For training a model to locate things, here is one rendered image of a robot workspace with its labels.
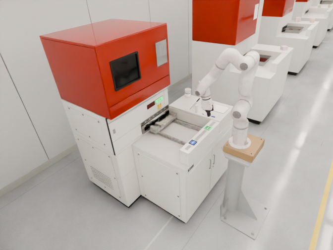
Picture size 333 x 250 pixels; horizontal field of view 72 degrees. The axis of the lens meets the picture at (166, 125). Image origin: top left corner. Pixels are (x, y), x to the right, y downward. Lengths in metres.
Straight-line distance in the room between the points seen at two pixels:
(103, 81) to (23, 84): 1.57
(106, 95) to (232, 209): 1.75
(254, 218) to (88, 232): 1.72
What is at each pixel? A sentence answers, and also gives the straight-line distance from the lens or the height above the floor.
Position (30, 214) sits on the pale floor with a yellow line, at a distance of 3.21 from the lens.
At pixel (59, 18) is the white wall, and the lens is 3.34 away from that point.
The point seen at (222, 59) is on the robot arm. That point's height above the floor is 1.64.
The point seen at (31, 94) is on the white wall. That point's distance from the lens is 3.27.
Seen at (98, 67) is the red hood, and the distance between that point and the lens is 1.75.
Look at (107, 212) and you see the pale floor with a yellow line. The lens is 2.85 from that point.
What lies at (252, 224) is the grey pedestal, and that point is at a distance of 2.70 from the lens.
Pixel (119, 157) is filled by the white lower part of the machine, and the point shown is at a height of 0.78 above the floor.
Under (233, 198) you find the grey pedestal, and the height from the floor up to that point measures 0.23.
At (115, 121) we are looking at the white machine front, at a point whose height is 1.16.
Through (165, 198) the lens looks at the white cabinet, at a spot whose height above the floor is 0.29.
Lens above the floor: 2.21
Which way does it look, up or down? 34 degrees down
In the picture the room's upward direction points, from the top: 4 degrees counter-clockwise
